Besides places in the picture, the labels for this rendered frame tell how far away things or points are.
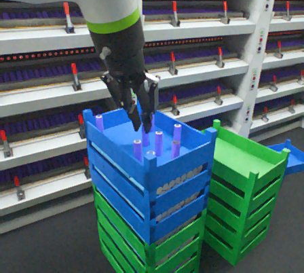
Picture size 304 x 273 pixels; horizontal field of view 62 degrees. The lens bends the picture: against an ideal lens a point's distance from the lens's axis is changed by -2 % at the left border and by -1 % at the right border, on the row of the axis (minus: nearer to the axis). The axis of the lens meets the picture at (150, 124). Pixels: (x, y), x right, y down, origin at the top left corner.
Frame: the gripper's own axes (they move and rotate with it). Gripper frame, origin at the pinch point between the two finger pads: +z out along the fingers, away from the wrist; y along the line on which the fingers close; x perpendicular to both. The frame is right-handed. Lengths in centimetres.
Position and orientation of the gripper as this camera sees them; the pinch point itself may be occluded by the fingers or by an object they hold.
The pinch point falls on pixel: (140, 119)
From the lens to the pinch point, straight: 62.8
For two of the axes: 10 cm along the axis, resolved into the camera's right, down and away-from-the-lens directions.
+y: 9.3, 1.7, -3.4
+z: 1.5, 6.4, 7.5
